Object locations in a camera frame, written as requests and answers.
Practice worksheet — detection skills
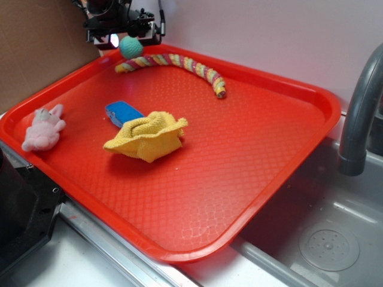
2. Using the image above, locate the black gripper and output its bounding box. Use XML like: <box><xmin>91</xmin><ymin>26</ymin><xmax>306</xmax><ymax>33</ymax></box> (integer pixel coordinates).
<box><xmin>83</xmin><ymin>1</ymin><xmax>162</xmax><ymax>50</ymax></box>

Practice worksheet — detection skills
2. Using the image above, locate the green ball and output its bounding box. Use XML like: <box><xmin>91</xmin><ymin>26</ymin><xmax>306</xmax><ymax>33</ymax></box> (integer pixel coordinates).
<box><xmin>119</xmin><ymin>36</ymin><xmax>144</xmax><ymax>60</ymax></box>

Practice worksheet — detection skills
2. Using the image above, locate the brown cardboard panel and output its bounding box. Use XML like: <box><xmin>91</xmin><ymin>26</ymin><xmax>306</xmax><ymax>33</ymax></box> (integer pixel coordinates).
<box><xmin>1</xmin><ymin>1</ymin><xmax>99</xmax><ymax>112</ymax></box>

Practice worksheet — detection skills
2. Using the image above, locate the blue sponge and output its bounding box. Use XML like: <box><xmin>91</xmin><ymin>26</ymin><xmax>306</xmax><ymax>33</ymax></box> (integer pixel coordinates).
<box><xmin>105</xmin><ymin>101</ymin><xmax>145</xmax><ymax>128</ymax></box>

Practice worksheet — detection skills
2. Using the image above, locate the yellow knitted cloth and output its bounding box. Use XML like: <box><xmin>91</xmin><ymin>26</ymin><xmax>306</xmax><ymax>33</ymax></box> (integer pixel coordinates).
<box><xmin>103</xmin><ymin>111</ymin><xmax>189</xmax><ymax>163</ymax></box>

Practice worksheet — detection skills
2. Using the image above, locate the pink plush bunny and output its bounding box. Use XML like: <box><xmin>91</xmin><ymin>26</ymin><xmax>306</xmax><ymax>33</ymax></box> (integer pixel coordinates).
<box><xmin>22</xmin><ymin>104</ymin><xmax>66</xmax><ymax>152</ymax></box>

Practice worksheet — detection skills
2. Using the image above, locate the red plastic tray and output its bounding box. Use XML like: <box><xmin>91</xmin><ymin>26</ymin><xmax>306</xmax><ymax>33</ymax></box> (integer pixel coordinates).
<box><xmin>1</xmin><ymin>44</ymin><xmax>341</xmax><ymax>263</ymax></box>

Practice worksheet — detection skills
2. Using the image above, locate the grey sink faucet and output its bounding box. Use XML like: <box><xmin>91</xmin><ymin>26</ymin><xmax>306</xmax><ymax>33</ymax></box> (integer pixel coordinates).
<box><xmin>337</xmin><ymin>45</ymin><xmax>382</xmax><ymax>176</ymax></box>

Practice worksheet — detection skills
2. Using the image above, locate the grey sink basin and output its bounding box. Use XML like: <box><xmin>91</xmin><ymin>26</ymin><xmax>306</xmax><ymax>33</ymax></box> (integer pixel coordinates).
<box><xmin>232</xmin><ymin>139</ymin><xmax>382</xmax><ymax>286</ymax></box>

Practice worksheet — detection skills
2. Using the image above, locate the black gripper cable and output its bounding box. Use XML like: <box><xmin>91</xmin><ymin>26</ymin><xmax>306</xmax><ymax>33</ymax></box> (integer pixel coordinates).
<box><xmin>157</xmin><ymin>0</ymin><xmax>166</xmax><ymax>37</ymax></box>

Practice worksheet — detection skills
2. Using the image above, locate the multicoloured braided rope toy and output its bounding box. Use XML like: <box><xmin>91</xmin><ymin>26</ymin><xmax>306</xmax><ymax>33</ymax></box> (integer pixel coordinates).
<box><xmin>115</xmin><ymin>53</ymin><xmax>227</xmax><ymax>99</ymax></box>

